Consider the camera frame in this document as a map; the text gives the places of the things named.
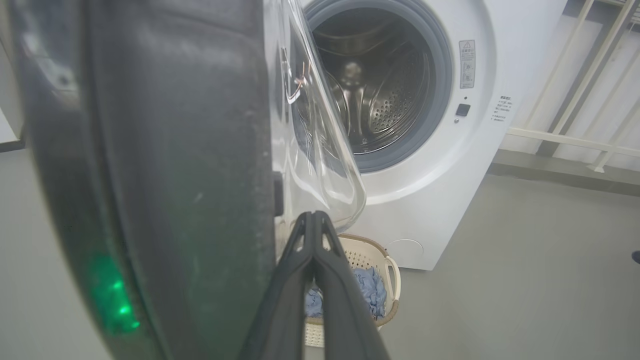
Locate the washing machine door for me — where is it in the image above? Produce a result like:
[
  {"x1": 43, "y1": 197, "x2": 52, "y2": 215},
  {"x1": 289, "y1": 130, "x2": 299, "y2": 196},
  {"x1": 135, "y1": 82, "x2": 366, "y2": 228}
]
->
[{"x1": 10, "y1": 0, "x2": 368, "y2": 360}]

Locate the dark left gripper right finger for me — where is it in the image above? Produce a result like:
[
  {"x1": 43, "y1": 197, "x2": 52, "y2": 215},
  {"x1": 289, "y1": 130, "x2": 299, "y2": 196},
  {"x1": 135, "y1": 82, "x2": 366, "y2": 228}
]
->
[{"x1": 312, "y1": 210, "x2": 391, "y2": 360}]

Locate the white metal railing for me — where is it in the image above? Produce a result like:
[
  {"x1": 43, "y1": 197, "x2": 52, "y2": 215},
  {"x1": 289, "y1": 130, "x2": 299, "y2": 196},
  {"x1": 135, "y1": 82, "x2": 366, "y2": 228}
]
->
[{"x1": 505, "y1": 0, "x2": 640, "y2": 173}]

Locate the white front-load washing machine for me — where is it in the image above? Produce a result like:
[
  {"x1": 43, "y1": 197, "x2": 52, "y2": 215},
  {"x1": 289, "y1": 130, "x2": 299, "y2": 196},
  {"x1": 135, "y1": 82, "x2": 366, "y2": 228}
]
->
[{"x1": 297, "y1": 0, "x2": 568, "y2": 271}]

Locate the cream perforated laundry basket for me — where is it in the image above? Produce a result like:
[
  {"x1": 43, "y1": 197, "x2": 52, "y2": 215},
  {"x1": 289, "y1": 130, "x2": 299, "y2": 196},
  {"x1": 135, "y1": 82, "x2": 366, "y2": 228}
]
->
[{"x1": 303, "y1": 233, "x2": 402, "y2": 348}]

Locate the grey warning label sticker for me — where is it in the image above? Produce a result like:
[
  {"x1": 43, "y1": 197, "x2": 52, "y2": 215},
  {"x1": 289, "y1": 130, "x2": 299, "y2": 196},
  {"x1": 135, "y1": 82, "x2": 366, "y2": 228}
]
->
[{"x1": 459, "y1": 40, "x2": 476, "y2": 89}]

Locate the stainless steel washing machine drum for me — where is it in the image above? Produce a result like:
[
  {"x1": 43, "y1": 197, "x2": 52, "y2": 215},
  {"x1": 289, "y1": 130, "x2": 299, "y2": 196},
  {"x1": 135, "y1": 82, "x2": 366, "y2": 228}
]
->
[{"x1": 312, "y1": 7, "x2": 431, "y2": 155}]

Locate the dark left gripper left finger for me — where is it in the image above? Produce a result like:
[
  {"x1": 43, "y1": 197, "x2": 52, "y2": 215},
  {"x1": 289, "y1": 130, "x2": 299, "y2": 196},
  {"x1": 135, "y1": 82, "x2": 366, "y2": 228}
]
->
[{"x1": 239, "y1": 211, "x2": 316, "y2": 360}]

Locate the blue and white cartoon garment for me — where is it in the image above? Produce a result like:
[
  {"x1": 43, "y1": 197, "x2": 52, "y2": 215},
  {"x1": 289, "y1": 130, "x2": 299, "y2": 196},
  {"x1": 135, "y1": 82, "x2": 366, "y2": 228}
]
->
[{"x1": 351, "y1": 266, "x2": 387, "y2": 321}]

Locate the round white filter cover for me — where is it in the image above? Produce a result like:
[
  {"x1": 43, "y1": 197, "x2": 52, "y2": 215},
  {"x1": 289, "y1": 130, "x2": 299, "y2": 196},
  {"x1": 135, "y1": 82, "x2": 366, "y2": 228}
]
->
[{"x1": 385, "y1": 238, "x2": 424, "y2": 268}]

